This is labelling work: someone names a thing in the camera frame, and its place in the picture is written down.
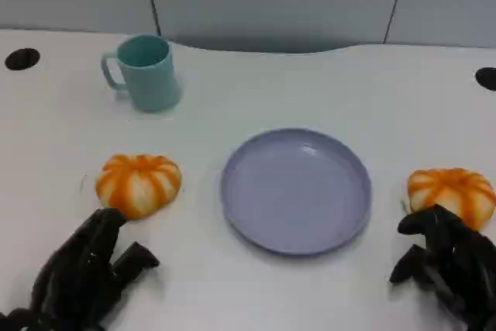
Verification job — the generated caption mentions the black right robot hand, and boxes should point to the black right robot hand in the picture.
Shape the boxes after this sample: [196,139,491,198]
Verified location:
[389,204,496,331]

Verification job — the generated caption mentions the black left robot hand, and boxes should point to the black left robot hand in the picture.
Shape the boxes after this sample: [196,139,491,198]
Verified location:
[29,208,160,331]

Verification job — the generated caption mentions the orange and white bread roll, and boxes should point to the orange and white bread roll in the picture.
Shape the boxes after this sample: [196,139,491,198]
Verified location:
[95,153,183,220]
[406,167,496,230]

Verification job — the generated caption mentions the lilac plate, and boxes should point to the lilac plate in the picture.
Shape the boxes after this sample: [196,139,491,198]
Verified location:
[220,127,373,257]

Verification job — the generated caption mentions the pale green mug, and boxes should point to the pale green mug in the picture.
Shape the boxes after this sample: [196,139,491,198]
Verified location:
[101,34,184,113]

